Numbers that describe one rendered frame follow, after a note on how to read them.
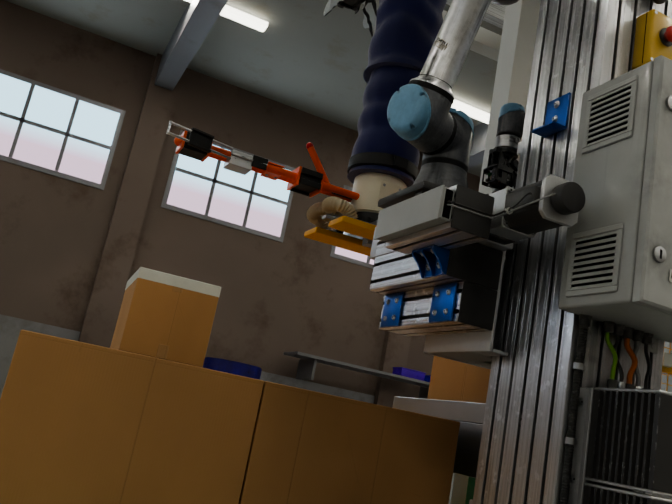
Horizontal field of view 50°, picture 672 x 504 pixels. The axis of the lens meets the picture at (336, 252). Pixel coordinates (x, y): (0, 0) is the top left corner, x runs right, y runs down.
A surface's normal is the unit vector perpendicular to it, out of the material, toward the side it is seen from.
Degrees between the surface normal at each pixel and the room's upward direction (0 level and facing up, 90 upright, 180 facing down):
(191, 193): 90
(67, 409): 90
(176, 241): 90
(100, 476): 90
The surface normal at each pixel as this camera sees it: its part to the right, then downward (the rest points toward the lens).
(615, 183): -0.89, -0.26
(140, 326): 0.37, -0.15
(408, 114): -0.67, -0.18
